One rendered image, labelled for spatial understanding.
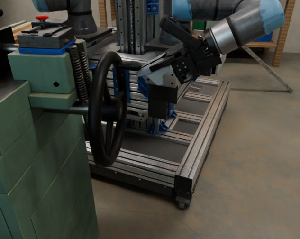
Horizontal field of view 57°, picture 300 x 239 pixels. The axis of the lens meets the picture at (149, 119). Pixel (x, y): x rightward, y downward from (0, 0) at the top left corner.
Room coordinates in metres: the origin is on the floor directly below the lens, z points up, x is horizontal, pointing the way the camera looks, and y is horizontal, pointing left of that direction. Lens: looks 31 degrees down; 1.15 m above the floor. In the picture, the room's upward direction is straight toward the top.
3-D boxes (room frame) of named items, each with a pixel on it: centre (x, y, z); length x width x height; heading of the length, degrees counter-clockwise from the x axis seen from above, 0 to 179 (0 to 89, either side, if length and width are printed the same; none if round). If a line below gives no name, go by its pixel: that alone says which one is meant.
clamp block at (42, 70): (0.66, 0.24, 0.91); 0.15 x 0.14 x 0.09; 172
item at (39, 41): (0.66, 0.24, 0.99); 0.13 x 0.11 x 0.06; 172
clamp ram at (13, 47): (0.67, 0.33, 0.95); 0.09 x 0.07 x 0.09; 172
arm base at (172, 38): (1.23, -0.12, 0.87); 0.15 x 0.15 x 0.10
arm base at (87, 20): (1.42, 0.34, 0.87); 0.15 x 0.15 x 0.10
